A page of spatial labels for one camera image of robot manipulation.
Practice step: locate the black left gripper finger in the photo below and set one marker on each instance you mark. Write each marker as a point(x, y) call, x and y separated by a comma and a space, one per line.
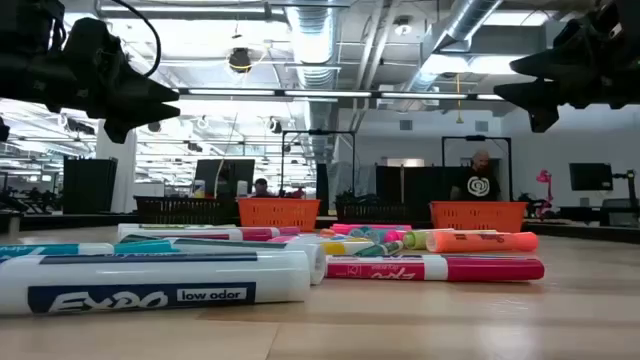
point(135, 120)
point(150, 95)

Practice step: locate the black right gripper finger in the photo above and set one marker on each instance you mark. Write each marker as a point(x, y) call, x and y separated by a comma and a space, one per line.
point(540, 97)
point(550, 62)

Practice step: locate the white magenta Expo marker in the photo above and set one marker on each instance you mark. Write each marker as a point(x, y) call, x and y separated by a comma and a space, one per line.
point(175, 234)

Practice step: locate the chunky teal Expo marker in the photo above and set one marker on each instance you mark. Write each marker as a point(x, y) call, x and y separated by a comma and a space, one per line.
point(60, 248)

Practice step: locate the chunky blue Expo marker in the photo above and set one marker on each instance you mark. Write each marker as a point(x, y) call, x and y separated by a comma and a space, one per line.
point(150, 272)

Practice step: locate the orange Sharpie highlighter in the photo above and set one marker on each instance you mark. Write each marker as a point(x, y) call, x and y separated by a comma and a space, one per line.
point(480, 242)

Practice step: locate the blue highlighter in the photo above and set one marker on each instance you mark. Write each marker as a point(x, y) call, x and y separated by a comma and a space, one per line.
point(361, 235)
point(379, 236)

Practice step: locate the pink highlighter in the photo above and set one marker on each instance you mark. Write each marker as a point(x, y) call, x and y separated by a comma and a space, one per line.
point(370, 228)

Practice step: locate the chunky green Expo marker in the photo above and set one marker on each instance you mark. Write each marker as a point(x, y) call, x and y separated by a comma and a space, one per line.
point(318, 265)

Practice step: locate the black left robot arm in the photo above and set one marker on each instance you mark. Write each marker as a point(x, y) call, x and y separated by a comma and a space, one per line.
point(25, 75)

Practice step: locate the white building column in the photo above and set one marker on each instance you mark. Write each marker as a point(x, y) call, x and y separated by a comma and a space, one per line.
point(120, 175)

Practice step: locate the pink desk lamp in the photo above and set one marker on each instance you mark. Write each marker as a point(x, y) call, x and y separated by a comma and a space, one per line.
point(543, 176)

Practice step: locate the black partition panel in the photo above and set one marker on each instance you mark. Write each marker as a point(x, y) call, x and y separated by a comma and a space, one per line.
point(90, 185)

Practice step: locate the yellow bottle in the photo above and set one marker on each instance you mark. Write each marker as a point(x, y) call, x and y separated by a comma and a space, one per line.
point(199, 189)

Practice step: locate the black ceiling-hung device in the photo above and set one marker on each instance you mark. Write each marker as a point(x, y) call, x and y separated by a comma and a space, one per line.
point(240, 60)

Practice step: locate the black plastic basket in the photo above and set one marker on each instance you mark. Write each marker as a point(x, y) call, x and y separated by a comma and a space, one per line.
point(185, 210)
point(380, 212)

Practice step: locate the black computer monitor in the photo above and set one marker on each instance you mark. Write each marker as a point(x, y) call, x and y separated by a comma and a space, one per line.
point(225, 175)

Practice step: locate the person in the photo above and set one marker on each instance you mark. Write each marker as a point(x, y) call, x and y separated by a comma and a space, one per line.
point(477, 185)
point(261, 187)

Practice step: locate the white bottle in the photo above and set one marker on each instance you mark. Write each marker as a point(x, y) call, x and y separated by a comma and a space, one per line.
point(242, 188)

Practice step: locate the orange plastic basket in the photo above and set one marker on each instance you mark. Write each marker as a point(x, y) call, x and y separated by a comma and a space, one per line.
point(277, 214)
point(477, 216)

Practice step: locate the round ceiling sensor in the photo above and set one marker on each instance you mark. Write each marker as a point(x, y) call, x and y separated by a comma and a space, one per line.
point(402, 27)

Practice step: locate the black curtain screen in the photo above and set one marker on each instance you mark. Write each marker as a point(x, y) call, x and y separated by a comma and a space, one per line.
point(410, 185)

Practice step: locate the overhead LED light bar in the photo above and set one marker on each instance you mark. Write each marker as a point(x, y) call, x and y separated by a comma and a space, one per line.
point(325, 93)

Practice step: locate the thin red Expo marker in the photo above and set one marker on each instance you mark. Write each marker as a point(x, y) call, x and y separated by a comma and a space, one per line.
point(490, 270)

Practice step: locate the thin pink marker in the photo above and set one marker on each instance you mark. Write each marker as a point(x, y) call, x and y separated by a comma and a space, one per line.
point(290, 239)

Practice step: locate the dark green plant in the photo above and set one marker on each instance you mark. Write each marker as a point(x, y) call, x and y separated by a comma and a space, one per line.
point(355, 197)

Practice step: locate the thin green marker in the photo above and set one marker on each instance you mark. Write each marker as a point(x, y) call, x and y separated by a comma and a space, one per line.
point(380, 249)

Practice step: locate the thin orange marker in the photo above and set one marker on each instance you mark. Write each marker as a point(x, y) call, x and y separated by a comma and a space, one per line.
point(327, 232)

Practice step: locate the thin yellow marker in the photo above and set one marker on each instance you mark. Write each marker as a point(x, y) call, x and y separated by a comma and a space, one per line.
point(345, 247)

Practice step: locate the black metal rig frame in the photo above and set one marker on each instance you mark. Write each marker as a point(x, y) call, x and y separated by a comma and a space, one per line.
point(317, 132)
point(475, 138)

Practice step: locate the silver spiral air duct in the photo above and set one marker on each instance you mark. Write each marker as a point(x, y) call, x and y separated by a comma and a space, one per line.
point(470, 20)
point(312, 40)

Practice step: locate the black wall monitor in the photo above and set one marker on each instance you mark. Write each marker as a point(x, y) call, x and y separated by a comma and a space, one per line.
point(590, 176)

